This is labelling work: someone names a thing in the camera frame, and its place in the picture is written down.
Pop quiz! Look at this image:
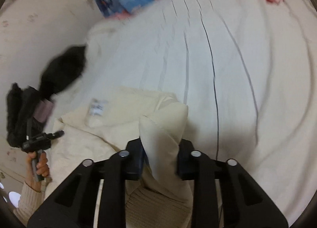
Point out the beige knit sweater sleeve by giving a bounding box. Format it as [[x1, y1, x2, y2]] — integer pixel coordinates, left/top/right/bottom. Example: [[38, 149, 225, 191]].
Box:
[[13, 182, 45, 226]]

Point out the black garment pile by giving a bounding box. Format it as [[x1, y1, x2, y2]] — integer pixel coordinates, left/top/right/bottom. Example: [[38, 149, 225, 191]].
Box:
[[7, 45, 86, 148]]

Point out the white bed sheet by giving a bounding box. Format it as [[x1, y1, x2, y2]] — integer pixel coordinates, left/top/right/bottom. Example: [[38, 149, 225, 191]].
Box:
[[55, 0, 316, 224]]

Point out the person's left hand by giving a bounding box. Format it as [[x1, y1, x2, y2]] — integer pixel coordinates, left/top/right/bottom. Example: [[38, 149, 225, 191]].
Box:
[[25, 152, 49, 192]]

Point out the white garment label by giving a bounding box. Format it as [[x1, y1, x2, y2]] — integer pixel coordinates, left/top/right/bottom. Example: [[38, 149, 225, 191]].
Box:
[[88, 99, 108, 116]]

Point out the cream padded jacket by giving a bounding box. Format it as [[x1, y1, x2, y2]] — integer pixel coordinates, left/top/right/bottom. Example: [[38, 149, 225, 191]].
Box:
[[45, 87, 193, 227]]

